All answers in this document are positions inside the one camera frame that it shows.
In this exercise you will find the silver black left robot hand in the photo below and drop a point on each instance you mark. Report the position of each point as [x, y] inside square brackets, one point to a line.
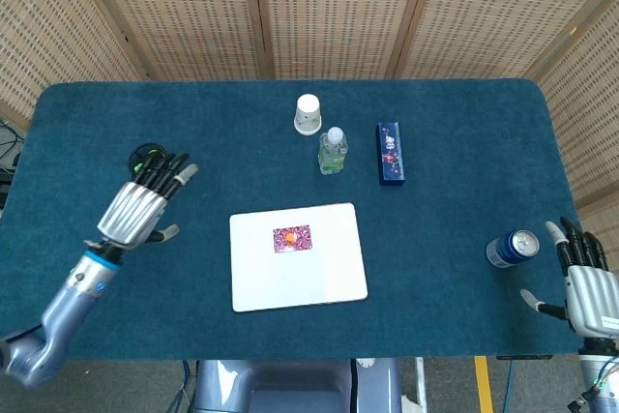
[133, 210]

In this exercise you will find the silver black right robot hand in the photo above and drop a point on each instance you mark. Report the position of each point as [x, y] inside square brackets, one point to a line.
[592, 297]

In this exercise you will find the small orange round object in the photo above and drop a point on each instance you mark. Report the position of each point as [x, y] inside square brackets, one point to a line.
[289, 238]

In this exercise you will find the pink patterned packet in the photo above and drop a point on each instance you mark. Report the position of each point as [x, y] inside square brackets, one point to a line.
[302, 244]

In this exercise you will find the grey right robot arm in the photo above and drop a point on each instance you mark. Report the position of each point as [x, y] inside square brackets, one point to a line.
[602, 374]

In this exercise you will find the white board black frame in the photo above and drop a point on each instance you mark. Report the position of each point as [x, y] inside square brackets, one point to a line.
[309, 282]

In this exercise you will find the black mesh pen holder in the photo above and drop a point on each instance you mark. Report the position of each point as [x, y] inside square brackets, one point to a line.
[133, 157]

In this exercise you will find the blue soda can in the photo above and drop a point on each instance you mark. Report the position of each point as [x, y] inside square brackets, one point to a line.
[505, 251]

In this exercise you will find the teal felt tablecloth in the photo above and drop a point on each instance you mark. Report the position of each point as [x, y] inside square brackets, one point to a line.
[435, 287]

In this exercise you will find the white paper cup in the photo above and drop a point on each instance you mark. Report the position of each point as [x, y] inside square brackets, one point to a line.
[307, 115]

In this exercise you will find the clear green-label water bottle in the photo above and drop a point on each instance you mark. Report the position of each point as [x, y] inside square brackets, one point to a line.
[333, 154]

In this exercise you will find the grey blue robot torso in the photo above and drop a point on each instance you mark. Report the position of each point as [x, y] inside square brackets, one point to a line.
[290, 384]

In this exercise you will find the dark blue rectangular box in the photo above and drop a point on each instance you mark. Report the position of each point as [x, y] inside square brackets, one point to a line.
[391, 156]

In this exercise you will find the woven bamboo folding screen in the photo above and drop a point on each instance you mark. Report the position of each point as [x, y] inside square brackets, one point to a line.
[338, 11]

